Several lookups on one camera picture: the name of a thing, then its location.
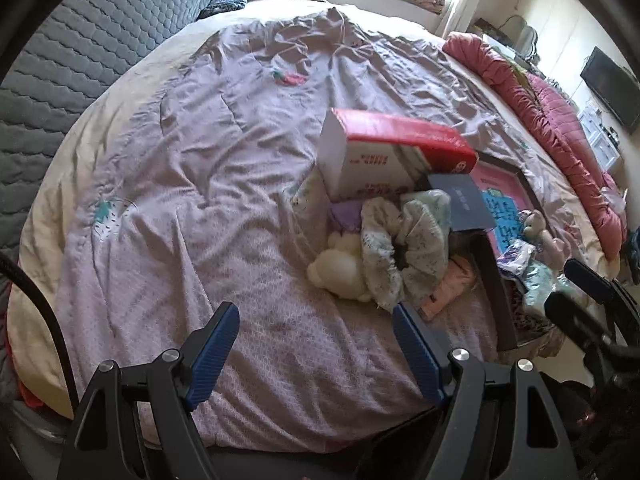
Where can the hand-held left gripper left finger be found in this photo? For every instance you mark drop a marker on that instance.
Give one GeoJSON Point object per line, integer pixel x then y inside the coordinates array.
{"type": "Point", "coordinates": [215, 355]}

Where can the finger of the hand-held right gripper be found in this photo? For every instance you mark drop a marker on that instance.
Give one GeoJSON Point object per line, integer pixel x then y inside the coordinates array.
{"type": "Point", "coordinates": [590, 280]}
{"type": "Point", "coordinates": [575, 315]}

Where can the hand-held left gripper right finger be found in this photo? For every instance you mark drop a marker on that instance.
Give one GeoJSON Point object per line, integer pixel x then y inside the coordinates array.
{"type": "Point", "coordinates": [417, 355]}

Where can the leopard print scrunchie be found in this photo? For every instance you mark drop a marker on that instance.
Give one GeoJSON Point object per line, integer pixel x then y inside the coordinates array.
{"type": "Point", "coordinates": [530, 317]}

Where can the pale green tissue pack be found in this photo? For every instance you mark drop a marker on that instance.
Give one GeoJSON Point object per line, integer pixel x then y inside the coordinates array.
{"type": "Point", "coordinates": [542, 282]}

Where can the cream teddy bear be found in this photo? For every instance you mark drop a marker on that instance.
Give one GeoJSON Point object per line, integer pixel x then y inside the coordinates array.
{"type": "Point", "coordinates": [540, 232]}

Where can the pink packet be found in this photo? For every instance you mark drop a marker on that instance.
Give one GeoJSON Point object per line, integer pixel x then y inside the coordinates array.
{"type": "Point", "coordinates": [447, 287]}

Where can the dark shallow box tray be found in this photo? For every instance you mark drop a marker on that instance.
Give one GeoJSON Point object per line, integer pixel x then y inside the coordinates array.
{"type": "Point", "coordinates": [495, 290]}

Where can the cream fluffy plush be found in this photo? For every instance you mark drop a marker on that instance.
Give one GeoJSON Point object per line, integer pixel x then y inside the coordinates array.
{"type": "Point", "coordinates": [340, 270]}

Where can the white lace scrunchie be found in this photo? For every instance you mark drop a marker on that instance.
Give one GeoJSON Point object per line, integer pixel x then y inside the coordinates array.
{"type": "Point", "coordinates": [425, 240]}

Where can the small white plastic bag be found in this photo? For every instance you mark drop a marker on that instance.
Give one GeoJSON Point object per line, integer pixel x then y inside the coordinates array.
{"type": "Point", "coordinates": [612, 200]}

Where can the pink book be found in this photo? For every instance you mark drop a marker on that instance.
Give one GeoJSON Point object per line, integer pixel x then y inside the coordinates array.
{"type": "Point", "coordinates": [500, 195]}

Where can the dark cloth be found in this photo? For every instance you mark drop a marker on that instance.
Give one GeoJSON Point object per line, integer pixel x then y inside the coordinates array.
{"type": "Point", "coordinates": [325, 455]}

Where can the white drawer cabinet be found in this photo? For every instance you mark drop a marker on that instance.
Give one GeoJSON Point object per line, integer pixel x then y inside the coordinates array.
{"type": "Point", "coordinates": [600, 140]}

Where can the dark blue box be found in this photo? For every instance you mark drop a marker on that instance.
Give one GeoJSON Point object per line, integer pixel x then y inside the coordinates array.
{"type": "Point", "coordinates": [465, 202]}

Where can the lilac bedspread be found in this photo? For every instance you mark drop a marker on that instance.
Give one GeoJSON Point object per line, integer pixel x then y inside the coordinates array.
{"type": "Point", "coordinates": [175, 210]}

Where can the pink quilt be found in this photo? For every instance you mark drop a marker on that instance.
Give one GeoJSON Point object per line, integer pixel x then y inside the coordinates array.
{"type": "Point", "coordinates": [560, 130]}

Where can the red cloth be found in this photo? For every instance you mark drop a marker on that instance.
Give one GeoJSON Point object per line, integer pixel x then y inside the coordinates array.
{"type": "Point", "coordinates": [32, 395]}

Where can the black television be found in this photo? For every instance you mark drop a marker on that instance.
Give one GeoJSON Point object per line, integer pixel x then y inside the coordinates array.
{"type": "Point", "coordinates": [612, 87]}

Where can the red and white box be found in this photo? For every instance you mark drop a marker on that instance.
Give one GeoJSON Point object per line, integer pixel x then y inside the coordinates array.
{"type": "Point", "coordinates": [390, 150]}

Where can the white chair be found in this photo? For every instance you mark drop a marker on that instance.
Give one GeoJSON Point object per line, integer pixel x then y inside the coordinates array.
{"type": "Point", "coordinates": [525, 35]}

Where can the bedding on windowsill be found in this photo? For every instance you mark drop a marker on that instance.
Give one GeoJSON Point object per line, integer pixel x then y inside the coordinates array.
{"type": "Point", "coordinates": [422, 0]}

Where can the grey quilted headboard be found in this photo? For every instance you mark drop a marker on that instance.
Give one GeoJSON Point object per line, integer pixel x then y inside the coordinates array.
{"type": "Point", "coordinates": [75, 60]}

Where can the dark patterned pillow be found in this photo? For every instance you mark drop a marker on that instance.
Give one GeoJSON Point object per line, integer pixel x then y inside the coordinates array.
{"type": "Point", "coordinates": [225, 5]}

